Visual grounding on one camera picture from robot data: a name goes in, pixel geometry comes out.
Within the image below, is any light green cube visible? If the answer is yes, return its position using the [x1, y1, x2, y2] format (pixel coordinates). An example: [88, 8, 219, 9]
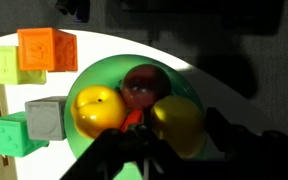
[0, 45, 47, 86]

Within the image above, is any orange cube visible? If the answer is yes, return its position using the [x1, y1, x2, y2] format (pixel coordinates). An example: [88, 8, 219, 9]
[16, 27, 79, 73]

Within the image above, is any green plastic bowl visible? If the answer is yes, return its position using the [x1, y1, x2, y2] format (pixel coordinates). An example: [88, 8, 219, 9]
[63, 54, 207, 180]

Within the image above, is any yellow toy lemon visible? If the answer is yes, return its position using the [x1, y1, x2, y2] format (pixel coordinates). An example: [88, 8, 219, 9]
[150, 95, 208, 160]

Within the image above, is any red-orange toy fruit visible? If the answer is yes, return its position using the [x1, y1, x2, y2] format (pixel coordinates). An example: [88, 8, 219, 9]
[119, 109, 144, 133]

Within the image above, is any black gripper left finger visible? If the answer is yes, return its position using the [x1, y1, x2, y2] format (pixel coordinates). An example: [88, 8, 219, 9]
[60, 124, 192, 180]

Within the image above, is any yellow toy apple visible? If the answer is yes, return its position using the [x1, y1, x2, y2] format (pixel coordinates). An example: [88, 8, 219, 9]
[70, 84, 128, 140]

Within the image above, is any dark red toy fruit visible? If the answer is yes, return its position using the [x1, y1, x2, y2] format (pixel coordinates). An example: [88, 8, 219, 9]
[120, 64, 172, 111]

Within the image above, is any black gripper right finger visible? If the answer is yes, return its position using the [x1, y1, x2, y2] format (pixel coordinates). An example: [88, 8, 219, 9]
[206, 107, 288, 180]

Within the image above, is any grey cube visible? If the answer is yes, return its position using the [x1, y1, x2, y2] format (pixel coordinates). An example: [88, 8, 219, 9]
[24, 96, 68, 141]

